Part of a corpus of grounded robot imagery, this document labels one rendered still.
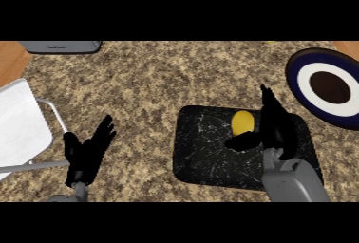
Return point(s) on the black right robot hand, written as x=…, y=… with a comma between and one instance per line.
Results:
x=275, y=126

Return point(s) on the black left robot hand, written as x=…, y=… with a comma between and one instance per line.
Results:
x=89, y=152

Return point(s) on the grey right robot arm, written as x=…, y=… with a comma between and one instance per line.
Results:
x=291, y=177

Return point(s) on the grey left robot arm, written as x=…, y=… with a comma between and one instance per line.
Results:
x=74, y=193

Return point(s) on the yellow lemon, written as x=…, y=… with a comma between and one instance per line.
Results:
x=243, y=122

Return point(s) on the black marble tray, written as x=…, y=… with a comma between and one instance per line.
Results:
x=206, y=148

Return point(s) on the navy white brown plate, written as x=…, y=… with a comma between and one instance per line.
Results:
x=327, y=87

